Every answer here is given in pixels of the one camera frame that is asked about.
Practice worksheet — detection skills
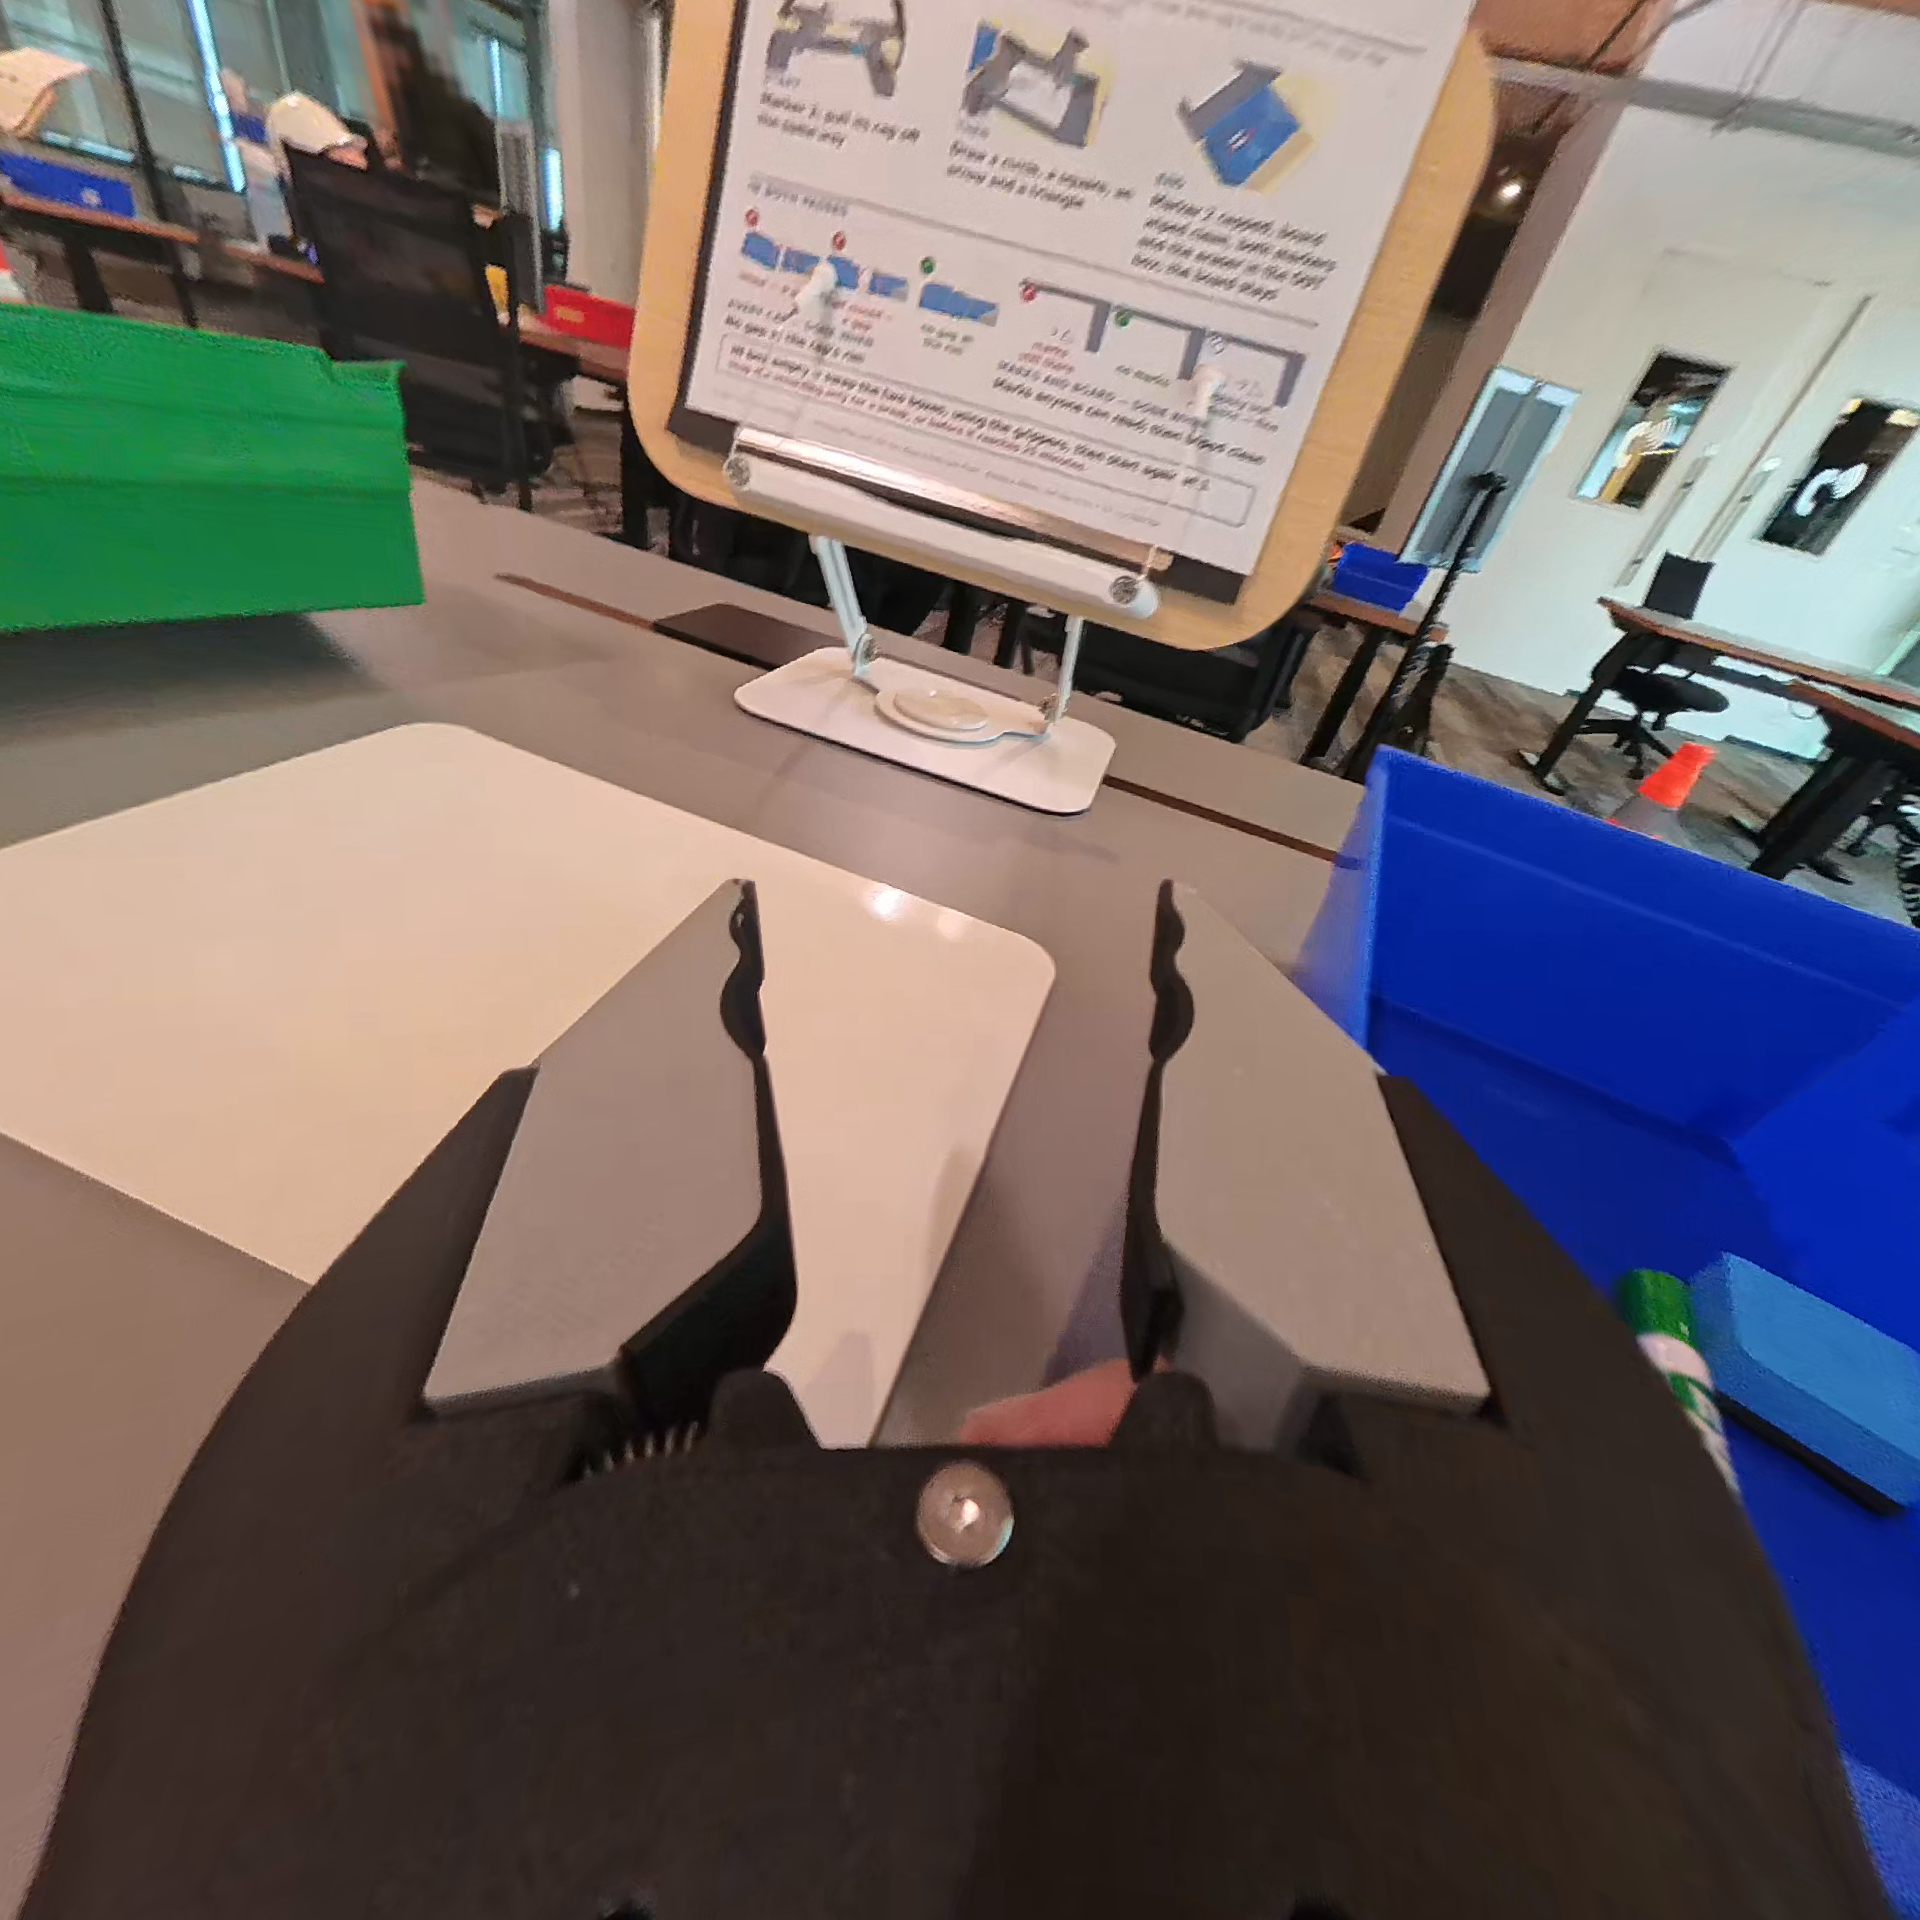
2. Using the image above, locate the large blue plastic bin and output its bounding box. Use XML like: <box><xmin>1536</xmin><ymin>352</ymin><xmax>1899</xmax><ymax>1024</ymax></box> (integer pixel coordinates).
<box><xmin>1296</xmin><ymin>746</ymin><xmax>1920</xmax><ymax>1920</ymax></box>

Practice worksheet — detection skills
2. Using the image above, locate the wooden top desk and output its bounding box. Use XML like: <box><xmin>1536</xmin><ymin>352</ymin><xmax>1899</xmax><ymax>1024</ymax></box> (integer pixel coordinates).
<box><xmin>1532</xmin><ymin>597</ymin><xmax>1920</xmax><ymax>797</ymax></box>
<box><xmin>1747</xmin><ymin>679</ymin><xmax>1920</xmax><ymax>886</ymax></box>

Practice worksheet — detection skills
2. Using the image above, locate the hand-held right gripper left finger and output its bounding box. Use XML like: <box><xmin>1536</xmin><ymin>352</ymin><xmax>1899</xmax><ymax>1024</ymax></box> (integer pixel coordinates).
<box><xmin>425</xmin><ymin>877</ymin><xmax>801</xmax><ymax>1410</ymax></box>

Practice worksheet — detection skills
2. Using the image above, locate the white framed panel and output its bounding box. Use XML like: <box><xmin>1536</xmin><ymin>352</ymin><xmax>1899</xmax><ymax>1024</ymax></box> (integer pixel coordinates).
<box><xmin>666</xmin><ymin>0</ymin><xmax>1479</xmax><ymax>625</ymax></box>

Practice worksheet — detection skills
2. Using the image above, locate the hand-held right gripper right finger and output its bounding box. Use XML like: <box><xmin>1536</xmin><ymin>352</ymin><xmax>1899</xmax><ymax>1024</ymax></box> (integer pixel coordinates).
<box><xmin>1118</xmin><ymin>877</ymin><xmax>1491</xmax><ymax>1450</ymax></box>

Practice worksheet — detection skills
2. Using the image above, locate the black desk cable hatch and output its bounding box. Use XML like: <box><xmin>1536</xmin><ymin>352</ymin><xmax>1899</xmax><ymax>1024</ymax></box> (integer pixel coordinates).
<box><xmin>652</xmin><ymin>603</ymin><xmax>824</xmax><ymax>668</ymax></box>

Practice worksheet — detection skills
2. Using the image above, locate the black tripod stand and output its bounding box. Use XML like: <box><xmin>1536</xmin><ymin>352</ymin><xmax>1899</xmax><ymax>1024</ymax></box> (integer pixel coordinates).
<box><xmin>1381</xmin><ymin>467</ymin><xmax>1512</xmax><ymax>783</ymax></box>

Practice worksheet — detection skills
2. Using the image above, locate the orange traffic cone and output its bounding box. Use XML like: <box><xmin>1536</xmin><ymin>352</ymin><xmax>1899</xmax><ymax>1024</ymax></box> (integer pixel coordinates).
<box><xmin>1612</xmin><ymin>741</ymin><xmax>1719</xmax><ymax>832</ymax></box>

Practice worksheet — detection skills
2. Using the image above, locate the green plastic bin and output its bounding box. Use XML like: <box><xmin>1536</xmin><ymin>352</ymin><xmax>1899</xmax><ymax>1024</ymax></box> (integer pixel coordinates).
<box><xmin>0</xmin><ymin>304</ymin><xmax>408</xmax><ymax>399</ymax></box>
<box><xmin>0</xmin><ymin>352</ymin><xmax>425</xmax><ymax>635</ymax></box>

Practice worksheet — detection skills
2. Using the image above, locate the white hard hat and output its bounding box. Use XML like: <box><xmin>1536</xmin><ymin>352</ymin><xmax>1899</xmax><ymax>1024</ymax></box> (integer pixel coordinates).
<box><xmin>266</xmin><ymin>93</ymin><xmax>372</xmax><ymax>171</ymax></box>

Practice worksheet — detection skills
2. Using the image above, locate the blue eraser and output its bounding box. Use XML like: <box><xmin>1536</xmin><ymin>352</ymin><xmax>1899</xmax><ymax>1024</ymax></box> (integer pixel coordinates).
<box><xmin>1689</xmin><ymin>1252</ymin><xmax>1920</xmax><ymax>1519</ymax></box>

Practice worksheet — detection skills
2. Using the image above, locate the white whiteboard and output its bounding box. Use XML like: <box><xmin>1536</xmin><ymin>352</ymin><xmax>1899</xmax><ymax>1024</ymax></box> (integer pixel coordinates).
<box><xmin>0</xmin><ymin>722</ymin><xmax>1055</xmax><ymax>1450</ymax></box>

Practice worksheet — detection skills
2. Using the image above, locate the white dry-erase marker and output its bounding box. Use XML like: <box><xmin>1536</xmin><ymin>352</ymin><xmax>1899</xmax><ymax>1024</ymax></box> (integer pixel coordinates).
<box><xmin>1615</xmin><ymin>1268</ymin><xmax>1750</xmax><ymax>1503</ymax></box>

